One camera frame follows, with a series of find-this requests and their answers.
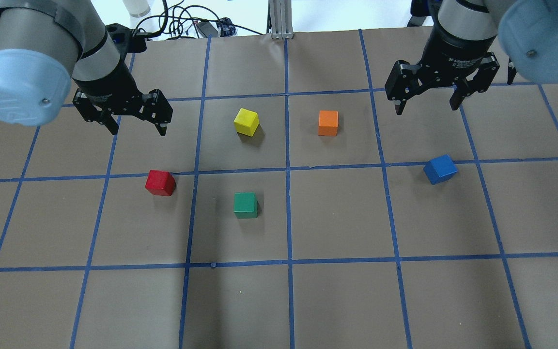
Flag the yellow wooden block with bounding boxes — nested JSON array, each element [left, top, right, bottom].
[[234, 108, 260, 137]]

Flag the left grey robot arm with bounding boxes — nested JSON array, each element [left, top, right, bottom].
[[0, 0, 173, 136]]

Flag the blue wooden block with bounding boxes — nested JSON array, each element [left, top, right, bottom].
[[423, 154, 458, 185]]

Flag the green wooden block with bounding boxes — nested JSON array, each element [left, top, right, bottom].
[[233, 192, 259, 219]]

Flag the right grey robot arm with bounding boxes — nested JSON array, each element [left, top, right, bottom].
[[385, 0, 558, 115]]

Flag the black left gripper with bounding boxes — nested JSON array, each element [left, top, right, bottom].
[[73, 61, 173, 137]]

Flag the orange wooden block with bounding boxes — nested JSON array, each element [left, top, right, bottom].
[[317, 110, 339, 137]]

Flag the white cylindrical bottle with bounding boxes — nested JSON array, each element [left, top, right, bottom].
[[122, 0, 151, 18]]

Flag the aluminium frame post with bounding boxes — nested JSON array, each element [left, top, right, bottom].
[[266, 0, 294, 40]]

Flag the red wooden block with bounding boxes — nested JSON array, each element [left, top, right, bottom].
[[145, 170, 176, 196]]

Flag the black power adapter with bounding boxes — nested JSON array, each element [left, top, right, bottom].
[[194, 20, 219, 38]]

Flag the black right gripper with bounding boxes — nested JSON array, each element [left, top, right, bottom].
[[385, 24, 500, 115]]

